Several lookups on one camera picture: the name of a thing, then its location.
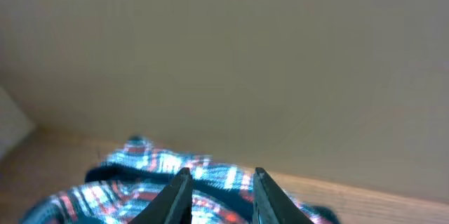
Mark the red blue plaid garment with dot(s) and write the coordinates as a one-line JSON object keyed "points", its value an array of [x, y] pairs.
{"points": [[130, 178]]}

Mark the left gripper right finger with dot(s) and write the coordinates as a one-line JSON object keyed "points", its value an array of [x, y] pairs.
{"points": [[271, 204]]}

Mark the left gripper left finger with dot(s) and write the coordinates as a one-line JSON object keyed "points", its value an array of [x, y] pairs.
{"points": [[173, 205]]}

